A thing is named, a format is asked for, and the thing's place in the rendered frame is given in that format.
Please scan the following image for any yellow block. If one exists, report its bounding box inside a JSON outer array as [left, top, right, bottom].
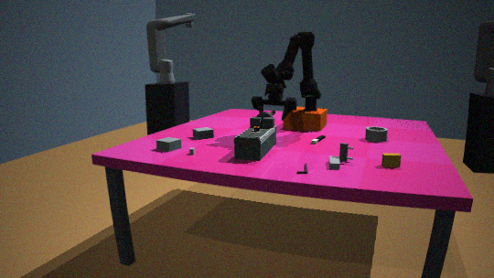
[[381, 154, 402, 167]]

